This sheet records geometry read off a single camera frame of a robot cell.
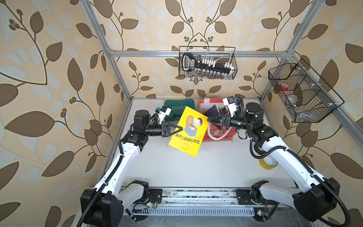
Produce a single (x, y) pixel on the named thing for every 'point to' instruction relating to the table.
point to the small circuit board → (261, 213)
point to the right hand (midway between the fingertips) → (210, 117)
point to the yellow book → (190, 140)
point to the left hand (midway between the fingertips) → (179, 129)
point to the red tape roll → (284, 86)
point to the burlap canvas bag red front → (211, 134)
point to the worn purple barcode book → (209, 112)
